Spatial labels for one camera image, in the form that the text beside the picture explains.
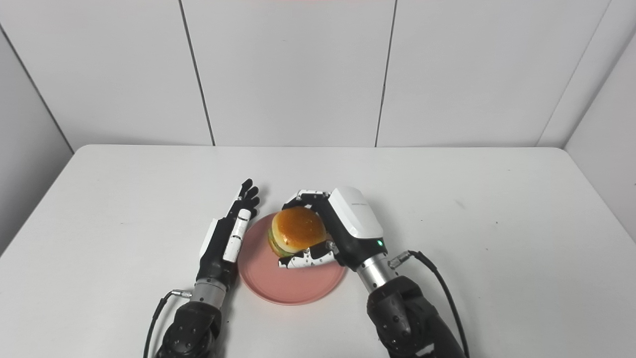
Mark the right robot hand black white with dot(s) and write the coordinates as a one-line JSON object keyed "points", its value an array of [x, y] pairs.
{"points": [[343, 223]]}

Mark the pink round plate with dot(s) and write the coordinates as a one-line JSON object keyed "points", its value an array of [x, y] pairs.
{"points": [[283, 281]]}

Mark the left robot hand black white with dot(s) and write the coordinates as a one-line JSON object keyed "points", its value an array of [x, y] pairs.
{"points": [[226, 241]]}

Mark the toy hamburger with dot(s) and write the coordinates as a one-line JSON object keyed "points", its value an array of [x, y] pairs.
{"points": [[295, 231]]}

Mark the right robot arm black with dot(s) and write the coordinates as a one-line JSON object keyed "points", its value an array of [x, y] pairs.
{"points": [[402, 313]]}

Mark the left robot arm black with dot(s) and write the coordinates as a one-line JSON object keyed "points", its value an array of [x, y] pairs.
{"points": [[194, 323]]}

